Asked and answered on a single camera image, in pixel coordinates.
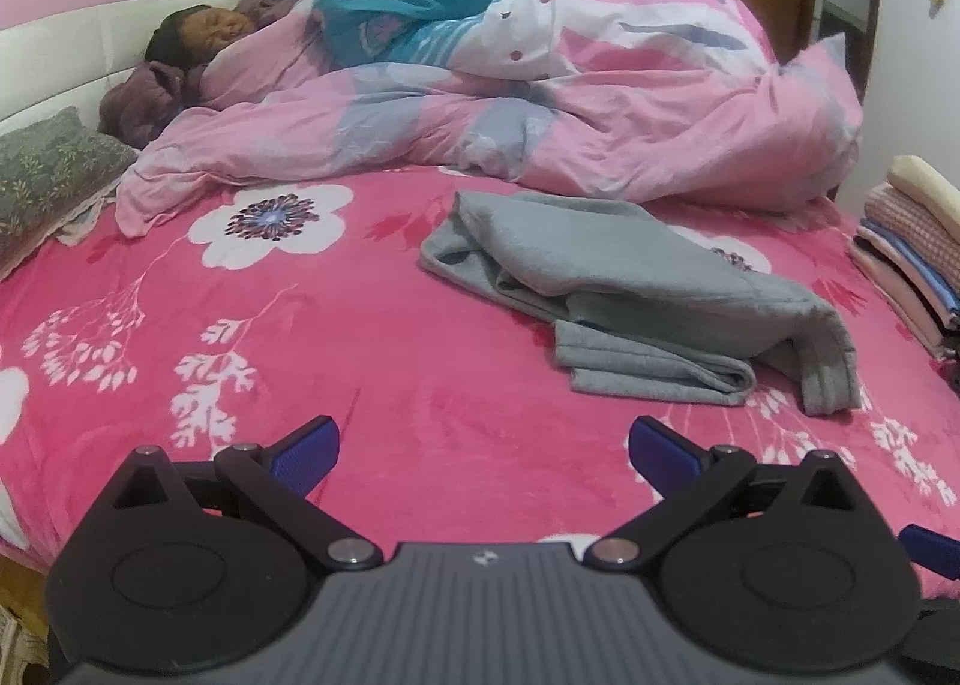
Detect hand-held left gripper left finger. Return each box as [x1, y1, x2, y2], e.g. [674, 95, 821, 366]
[111, 415, 383, 573]

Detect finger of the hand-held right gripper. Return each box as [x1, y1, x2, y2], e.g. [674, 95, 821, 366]
[898, 524, 960, 581]

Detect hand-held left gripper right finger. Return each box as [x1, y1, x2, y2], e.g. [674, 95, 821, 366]
[583, 416, 860, 572]

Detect grey sweatpants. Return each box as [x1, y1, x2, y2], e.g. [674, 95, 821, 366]
[418, 190, 863, 417]

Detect stack of folded clothes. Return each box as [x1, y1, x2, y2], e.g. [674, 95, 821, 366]
[847, 155, 960, 362]

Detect pink floral bed sheet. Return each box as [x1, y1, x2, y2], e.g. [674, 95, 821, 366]
[0, 160, 960, 600]

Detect lace-trimmed printed cloth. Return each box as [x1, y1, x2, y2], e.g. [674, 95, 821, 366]
[56, 186, 117, 247]

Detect pink patchwork quilt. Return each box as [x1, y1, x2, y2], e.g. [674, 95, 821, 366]
[116, 0, 863, 240]

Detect green leaf-print pillow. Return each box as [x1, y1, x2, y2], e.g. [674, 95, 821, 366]
[0, 106, 140, 281]

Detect teal printed cloth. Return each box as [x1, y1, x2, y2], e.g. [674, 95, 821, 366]
[311, 0, 530, 67]

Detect pink and white headboard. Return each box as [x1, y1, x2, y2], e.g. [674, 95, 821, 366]
[0, 0, 256, 139]

